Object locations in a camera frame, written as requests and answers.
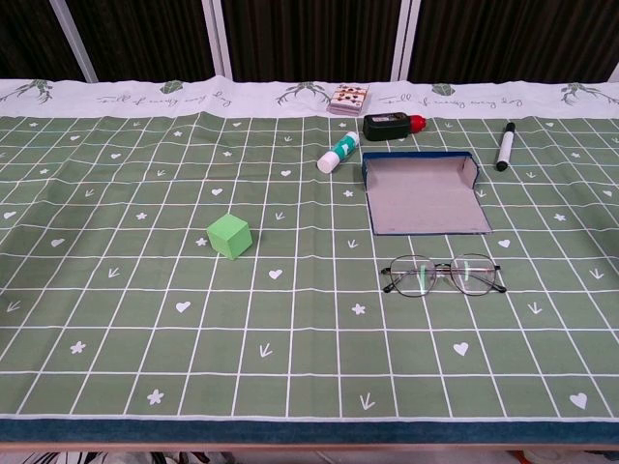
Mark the thin-framed eyeglasses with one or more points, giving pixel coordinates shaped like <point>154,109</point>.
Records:
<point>411,276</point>

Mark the grey glasses case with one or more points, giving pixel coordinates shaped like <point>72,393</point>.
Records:
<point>425,203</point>

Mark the white partition post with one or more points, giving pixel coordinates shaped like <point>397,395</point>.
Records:
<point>72,38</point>
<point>405,38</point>
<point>215,38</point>

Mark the white green glue stick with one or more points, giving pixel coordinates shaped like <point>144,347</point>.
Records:
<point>341,150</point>

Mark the green cube block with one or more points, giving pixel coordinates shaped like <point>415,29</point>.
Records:
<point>229,237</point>

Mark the white marker black cap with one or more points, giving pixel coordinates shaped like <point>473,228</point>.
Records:
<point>505,147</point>

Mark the black ink bottle red cap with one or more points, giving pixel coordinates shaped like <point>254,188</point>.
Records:
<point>387,126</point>

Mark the green checked tablecloth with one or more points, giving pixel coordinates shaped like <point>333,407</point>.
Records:
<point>290,314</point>

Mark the playing card deck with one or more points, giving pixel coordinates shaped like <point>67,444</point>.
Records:
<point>349,96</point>

